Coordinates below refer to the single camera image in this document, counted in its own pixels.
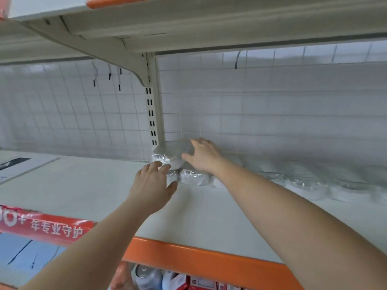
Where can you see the white plastic jug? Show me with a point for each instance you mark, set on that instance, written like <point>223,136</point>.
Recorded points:
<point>146,278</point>

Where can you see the person's left forearm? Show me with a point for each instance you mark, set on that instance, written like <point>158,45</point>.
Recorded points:
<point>97,250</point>

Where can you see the blue paper sheet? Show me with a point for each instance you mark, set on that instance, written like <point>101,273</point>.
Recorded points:
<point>30,256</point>

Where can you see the orange metal store shelving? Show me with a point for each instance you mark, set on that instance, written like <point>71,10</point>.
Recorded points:
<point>181,256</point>

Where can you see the pink printed label strip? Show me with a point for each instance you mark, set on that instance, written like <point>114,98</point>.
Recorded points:
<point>42,223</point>

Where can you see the white flat carton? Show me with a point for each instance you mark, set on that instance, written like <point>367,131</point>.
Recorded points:
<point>24,165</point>

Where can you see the person's right hand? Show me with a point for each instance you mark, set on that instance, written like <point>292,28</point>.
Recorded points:
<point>205,157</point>

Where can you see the person's right forearm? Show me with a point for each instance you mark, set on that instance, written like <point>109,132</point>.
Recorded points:
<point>302,232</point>

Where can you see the person's left hand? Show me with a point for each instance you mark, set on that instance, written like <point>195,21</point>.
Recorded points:
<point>151,190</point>

